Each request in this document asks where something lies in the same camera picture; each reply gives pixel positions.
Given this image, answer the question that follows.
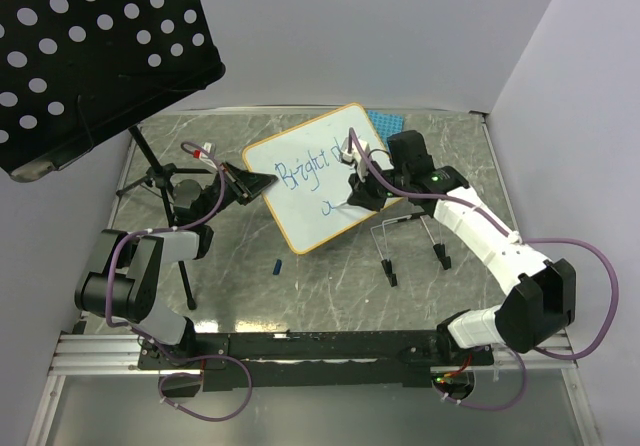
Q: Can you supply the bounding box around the white blue whiteboard marker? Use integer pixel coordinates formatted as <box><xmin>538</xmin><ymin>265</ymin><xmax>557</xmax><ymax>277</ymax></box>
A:
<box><xmin>329</xmin><ymin>202</ymin><xmax>348</xmax><ymax>211</ymax></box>

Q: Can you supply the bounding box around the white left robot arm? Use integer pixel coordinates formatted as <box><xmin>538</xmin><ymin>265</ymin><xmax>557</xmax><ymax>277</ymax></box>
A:
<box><xmin>74</xmin><ymin>162</ymin><xmax>278</xmax><ymax>368</ymax></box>

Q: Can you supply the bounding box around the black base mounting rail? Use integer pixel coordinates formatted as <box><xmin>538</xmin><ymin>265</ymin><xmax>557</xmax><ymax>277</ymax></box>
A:
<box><xmin>138</xmin><ymin>330</ymin><xmax>494</xmax><ymax>392</ymax></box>

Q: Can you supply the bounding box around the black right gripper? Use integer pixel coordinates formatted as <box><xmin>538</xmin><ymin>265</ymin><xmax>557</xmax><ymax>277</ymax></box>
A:
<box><xmin>348</xmin><ymin>158</ymin><xmax>410</xmax><ymax>212</ymax></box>

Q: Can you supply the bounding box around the black perforated music stand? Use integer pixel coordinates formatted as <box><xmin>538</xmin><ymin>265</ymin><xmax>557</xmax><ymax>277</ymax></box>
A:
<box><xmin>0</xmin><ymin>0</ymin><xmax>236</xmax><ymax>310</ymax></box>

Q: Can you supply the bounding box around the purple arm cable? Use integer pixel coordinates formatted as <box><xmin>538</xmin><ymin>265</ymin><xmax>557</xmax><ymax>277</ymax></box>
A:
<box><xmin>104</xmin><ymin>140</ymin><xmax>254</xmax><ymax>422</ymax></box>
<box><xmin>347</xmin><ymin>127</ymin><xmax>620</xmax><ymax>412</ymax></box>

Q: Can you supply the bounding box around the blue studded baseplate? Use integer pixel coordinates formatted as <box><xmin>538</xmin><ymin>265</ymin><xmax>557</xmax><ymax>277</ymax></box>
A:
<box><xmin>367</xmin><ymin>110</ymin><xmax>404</xmax><ymax>141</ymax></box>

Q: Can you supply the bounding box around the blue marker cap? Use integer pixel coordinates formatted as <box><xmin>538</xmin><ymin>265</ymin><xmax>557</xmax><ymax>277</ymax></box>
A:
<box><xmin>272</xmin><ymin>259</ymin><xmax>283</xmax><ymax>275</ymax></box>

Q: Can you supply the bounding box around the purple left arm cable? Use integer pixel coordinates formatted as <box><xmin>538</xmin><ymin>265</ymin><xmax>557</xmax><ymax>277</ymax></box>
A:
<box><xmin>104</xmin><ymin>140</ymin><xmax>254</xmax><ymax>422</ymax></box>

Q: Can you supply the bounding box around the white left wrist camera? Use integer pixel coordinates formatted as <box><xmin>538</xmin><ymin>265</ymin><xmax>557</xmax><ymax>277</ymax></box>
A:
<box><xmin>180</xmin><ymin>141</ymin><xmax>219</xmax><ymax>171</ymax></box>

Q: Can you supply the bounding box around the wire whiteboard easel stand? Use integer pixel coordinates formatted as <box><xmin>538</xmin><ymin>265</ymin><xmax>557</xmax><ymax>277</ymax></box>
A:
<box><xmin>370</xmin><ymin>210</ymin><xmax>452</xmax><ymax>287</ymax></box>

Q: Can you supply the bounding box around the yellow framed whiteboard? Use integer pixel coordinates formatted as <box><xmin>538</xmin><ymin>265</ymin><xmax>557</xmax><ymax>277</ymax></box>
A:
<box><xmin>242</xmin><ymin>103</ymin><xmax>384</xmax><ymax>255</ymax></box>

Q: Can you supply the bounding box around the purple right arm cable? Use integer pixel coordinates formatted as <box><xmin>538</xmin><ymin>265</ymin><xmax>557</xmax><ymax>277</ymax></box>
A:
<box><xmin>347</xmin><ymin>127</ymin><xmax>620</xmax><ymax>412</ymax></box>

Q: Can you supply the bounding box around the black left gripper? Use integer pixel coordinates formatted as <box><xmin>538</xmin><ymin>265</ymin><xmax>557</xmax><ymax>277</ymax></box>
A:
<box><xmin>199</xmin><ymin>160</ymin><xmax>278</xmax><ymax>223</ymax></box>

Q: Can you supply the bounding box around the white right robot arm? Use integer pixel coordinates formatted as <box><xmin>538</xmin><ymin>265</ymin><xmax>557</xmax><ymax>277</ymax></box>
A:
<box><xmin>340</xmin><ymin>130</ymin><xmax>576</xmax><ymax>364</ymax></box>

